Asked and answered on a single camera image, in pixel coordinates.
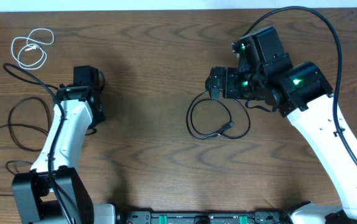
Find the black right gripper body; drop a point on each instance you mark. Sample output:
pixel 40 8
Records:
pixel 241 86

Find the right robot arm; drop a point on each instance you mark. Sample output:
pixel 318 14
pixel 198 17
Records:
pixel 302 94

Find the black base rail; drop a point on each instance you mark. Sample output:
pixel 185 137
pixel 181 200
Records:
pixel 259 216

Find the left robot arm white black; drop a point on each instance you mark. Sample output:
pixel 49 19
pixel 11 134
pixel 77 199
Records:
pixel 52 191

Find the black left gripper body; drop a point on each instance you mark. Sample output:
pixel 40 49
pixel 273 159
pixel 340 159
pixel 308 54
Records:
pixel 99 117

